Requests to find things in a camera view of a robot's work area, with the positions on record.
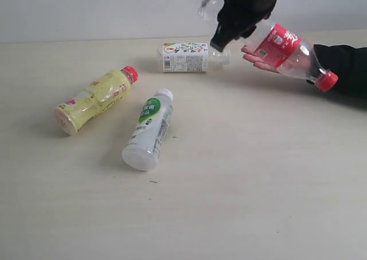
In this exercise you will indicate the clear bottle floral white label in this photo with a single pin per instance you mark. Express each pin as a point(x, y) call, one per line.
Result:
point(190, 57)

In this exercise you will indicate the person's open hand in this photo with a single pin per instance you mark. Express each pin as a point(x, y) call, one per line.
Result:
point(257, 62)

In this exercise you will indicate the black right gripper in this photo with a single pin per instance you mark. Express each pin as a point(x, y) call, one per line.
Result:
point(238, 19)

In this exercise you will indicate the clear cola bottle red label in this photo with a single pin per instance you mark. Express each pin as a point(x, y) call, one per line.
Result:
point(291, 55)

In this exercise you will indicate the black sleeved forearm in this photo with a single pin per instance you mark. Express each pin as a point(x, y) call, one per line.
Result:
point(348, 63)

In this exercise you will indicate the white bottle green label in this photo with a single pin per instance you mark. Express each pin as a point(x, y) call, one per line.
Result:
point(143, 149)

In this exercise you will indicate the yellow bottle red cap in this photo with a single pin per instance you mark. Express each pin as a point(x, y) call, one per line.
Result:
point(95, 99)

